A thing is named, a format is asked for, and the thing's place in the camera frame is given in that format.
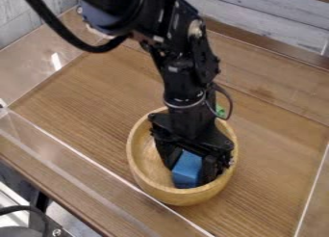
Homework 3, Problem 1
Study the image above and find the blue rectangular block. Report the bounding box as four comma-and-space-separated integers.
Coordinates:
171, 150, 202, 189

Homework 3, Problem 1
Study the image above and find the brown wooden bowl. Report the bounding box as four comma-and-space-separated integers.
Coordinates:
127, 107, 239, 206

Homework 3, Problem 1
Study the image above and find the black metal table frame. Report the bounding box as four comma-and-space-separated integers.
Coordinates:
0, 162, 75, 237

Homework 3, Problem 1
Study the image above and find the clear acrylic front barrier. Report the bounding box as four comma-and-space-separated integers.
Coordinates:
0, 101, 214, 237

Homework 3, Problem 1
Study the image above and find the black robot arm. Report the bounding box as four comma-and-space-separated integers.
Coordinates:
79, 0, 235, 188

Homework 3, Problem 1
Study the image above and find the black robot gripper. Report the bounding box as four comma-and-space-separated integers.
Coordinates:
148, 104, 236, 185

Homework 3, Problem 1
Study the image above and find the green and white marker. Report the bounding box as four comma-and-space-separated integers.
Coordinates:
216, 104, 227, 119

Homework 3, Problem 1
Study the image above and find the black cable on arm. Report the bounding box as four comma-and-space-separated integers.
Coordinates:
17, 0, 130, 54

